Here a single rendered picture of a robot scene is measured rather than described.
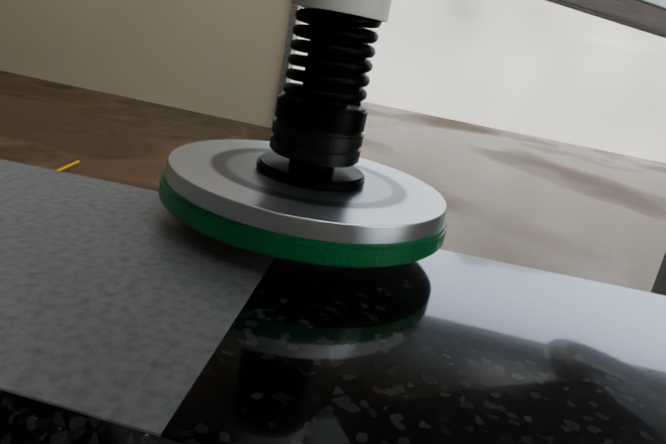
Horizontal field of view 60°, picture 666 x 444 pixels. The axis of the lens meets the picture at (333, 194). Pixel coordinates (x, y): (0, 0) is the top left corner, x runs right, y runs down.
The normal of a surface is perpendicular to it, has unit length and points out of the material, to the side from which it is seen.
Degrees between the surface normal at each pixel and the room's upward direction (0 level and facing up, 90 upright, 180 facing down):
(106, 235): 0
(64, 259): 0
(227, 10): 90
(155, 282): 0
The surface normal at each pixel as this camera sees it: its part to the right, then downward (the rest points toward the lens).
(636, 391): 0.18, -0.94
